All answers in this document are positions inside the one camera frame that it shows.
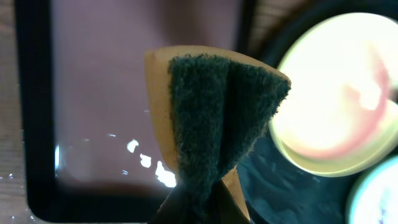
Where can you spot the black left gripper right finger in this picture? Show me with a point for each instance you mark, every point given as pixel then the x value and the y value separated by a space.
pixel 224 209

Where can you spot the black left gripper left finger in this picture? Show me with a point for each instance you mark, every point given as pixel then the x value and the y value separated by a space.
pixel 176 209

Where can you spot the green and yellow sponge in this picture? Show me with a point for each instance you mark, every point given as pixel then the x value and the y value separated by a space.
pixel 208 107

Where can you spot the yellow plate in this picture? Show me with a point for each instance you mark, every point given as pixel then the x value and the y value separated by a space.
pixel 339 117

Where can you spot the black rectangular water tray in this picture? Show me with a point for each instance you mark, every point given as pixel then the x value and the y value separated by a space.
pixel 90 149

